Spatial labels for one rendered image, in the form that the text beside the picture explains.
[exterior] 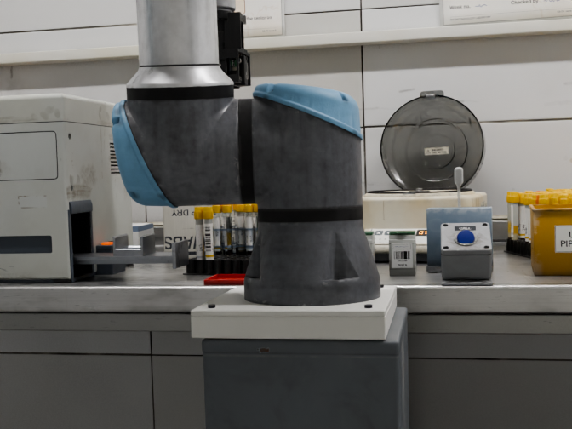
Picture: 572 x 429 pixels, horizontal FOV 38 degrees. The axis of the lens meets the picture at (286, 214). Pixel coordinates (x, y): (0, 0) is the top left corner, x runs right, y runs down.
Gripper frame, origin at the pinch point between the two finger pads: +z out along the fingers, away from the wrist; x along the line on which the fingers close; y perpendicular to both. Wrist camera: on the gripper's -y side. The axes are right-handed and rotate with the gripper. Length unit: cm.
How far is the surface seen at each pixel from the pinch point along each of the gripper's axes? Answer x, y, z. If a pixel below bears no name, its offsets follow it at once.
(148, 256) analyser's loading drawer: -7.8, -7.2, 18.2
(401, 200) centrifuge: 20.6, 29.7, 11.4
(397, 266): -1.3, 30.8, 20.7
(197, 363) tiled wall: 54, -22, 50
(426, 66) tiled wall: 57, 32, -16
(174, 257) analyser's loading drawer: -7.6, -2.9, 18.4
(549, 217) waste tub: -1, 53, 14
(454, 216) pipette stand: 3.9, 39.5, 13.5
